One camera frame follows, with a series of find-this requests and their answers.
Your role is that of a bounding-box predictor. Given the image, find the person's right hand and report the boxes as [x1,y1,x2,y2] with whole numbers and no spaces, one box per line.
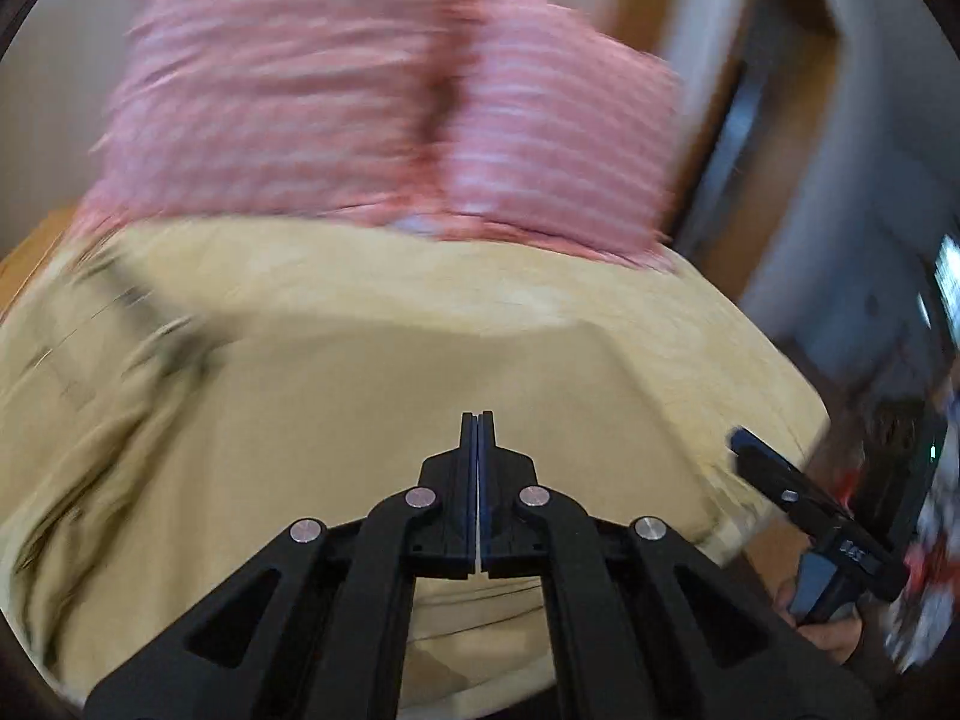
[775,576,865,666]

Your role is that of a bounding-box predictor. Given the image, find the khaki pants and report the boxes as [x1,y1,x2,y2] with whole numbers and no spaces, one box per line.
[0,216,833,713]

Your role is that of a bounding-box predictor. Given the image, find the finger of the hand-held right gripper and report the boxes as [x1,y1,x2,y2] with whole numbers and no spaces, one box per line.
[729,426,854,535]

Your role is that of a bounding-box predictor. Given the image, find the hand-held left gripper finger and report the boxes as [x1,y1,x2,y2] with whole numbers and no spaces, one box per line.
[479,411,880,720]
[84,411,479,720]

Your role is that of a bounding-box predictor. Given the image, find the wooden door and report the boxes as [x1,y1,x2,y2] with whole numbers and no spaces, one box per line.
[739,0,852,301]

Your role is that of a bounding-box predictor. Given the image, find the pink striped cloth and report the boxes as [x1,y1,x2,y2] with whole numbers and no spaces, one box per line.
[75,0,685,271]

